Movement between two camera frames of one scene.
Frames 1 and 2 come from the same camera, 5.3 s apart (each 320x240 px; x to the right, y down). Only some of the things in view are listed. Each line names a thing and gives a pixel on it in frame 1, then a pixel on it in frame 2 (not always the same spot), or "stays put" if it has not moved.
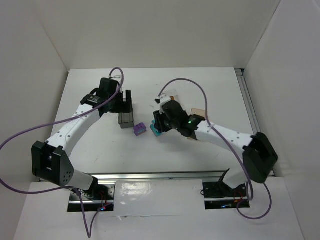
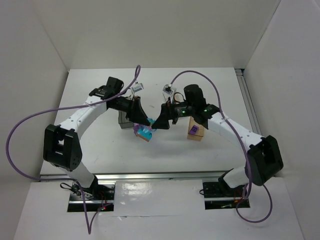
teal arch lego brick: [155, 131] -> [151, 120]
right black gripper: [157, 122] -> [167, 113]
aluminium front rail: [208, 175] stays put
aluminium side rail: [248, 101] stays put
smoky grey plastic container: [126, 120] stays put
